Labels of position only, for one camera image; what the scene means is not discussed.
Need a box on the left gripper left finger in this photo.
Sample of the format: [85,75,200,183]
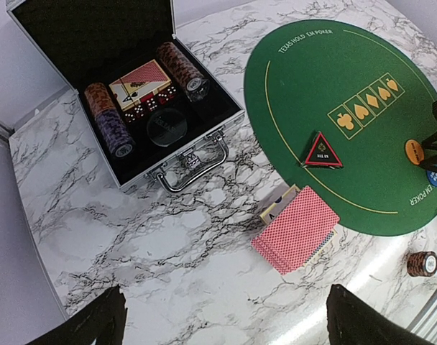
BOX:
[30,285,128,345]

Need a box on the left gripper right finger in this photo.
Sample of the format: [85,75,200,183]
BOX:
[326,284,429,344]

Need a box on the orange big blind button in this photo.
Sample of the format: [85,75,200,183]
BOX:
[405,139,425,166]

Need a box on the blue small blind button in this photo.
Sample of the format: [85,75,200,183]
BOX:
[426,170,437,188]

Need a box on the triangular all-in button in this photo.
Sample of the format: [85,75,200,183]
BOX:
[300,131,344,170]

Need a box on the dark brown chip stack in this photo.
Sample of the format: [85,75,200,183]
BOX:
[407,252,437,277]

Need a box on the round green poker mat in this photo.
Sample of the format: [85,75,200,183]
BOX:
[244,19,437,236]

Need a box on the red-backed playing card deck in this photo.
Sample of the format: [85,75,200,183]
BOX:
[250,185,341,276]

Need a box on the playing card box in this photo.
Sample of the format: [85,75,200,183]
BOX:
[259,183,339,267]

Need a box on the clear dealer button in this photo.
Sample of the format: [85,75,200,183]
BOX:
[147,108,188,147]

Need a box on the aluminium poker case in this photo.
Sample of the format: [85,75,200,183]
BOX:
[6,1,244,193]

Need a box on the red dice row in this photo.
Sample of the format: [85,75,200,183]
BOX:
[122,85,178,124]

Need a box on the left chip row in case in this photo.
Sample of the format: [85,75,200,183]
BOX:
[84,83,136,159]

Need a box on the chip row in case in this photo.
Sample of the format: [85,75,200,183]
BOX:
[84,83,136,159]
[157,42,210,102]

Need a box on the card deck box in case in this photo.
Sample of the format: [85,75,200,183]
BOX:
[109,59,171,111]

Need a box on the right chip row in case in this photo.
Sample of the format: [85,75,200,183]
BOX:
[157,42,210,102]

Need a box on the front aluminium rail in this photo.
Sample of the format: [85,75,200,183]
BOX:
[408,289,437,344]

